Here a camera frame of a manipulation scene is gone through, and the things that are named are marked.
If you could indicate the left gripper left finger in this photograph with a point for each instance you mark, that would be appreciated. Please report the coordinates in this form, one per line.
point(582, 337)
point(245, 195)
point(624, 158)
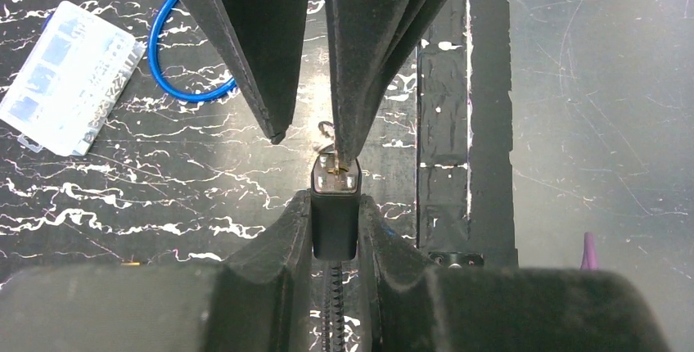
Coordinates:
point(256, 301)

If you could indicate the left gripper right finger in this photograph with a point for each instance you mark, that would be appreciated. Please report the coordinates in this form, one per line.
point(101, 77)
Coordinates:
point(411, 303)

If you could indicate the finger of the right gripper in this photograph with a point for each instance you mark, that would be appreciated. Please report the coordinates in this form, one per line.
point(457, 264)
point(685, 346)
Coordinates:
point(368, 40)
point(260, 41)

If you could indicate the small silver lock key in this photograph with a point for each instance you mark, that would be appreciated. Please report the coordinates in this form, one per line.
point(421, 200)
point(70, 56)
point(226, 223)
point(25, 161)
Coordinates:
point(326, 144)

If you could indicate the black cable padlock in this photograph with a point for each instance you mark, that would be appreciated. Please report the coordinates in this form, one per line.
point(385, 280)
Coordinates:
point(335, 193)

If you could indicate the clear plastic parts box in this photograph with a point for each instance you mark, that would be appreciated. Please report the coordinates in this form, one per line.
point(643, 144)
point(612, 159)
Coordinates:
point(69, 84)

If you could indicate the blue cable lock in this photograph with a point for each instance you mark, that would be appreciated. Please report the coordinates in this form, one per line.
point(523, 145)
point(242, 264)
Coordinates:
point(169, 59)

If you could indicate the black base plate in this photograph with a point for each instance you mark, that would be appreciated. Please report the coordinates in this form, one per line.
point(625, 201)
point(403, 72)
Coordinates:
point(465, 212)

